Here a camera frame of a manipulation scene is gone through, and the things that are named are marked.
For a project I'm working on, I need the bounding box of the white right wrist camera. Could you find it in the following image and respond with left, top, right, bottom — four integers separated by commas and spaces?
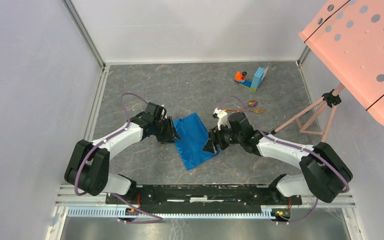
212, 107, 229, 130

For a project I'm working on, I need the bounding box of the blue cloth napkin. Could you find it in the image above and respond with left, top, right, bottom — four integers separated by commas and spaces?
173, 113, 220, 170

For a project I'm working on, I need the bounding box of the toy brick set colourful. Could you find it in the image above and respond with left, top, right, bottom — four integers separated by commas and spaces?
233, 67, 269, 92

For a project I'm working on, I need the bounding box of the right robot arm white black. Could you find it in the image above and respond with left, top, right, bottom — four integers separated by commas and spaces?
203, 108, 353, 204

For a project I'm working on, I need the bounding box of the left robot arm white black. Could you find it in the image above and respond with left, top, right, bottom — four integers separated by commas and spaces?
64, 102, 180, 204

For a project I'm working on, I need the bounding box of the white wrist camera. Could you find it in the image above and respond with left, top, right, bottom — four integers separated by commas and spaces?
212, 107, 229, 130
160, 105, 167, 115

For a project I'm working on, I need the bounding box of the purple cable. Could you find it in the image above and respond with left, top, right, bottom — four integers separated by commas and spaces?
218, 95, 351, 225
73, 93, 164, 225

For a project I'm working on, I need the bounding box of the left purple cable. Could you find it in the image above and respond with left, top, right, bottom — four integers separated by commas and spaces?
73, 93, 164, 225

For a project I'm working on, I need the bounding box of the pink perforated music stand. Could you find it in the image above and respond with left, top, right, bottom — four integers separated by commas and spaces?
270, 0, 384, 159

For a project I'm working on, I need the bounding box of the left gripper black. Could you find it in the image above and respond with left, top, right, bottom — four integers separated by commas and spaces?
153, 116, 181, 145

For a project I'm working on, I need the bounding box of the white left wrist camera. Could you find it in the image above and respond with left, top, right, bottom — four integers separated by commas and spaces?
160, 105, 167, 115

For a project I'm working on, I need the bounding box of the iridescent spoon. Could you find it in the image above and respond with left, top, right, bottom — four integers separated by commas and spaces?
243, 100, 258, 110

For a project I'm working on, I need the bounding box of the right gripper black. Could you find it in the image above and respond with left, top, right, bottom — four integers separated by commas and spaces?
202, 121, 243, 154

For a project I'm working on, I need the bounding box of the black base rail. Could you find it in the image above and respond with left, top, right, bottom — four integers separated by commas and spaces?
105, 184, 303, 224

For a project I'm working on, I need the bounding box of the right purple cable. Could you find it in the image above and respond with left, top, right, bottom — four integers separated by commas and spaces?
218, 95, 351, 225

